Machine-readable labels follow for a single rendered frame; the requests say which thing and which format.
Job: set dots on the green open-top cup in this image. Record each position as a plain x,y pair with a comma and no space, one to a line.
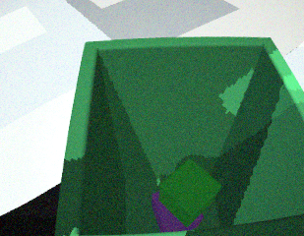
142,106

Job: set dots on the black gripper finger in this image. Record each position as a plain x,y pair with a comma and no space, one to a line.
36,217

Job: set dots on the green block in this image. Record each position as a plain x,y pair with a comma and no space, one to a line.
188,191

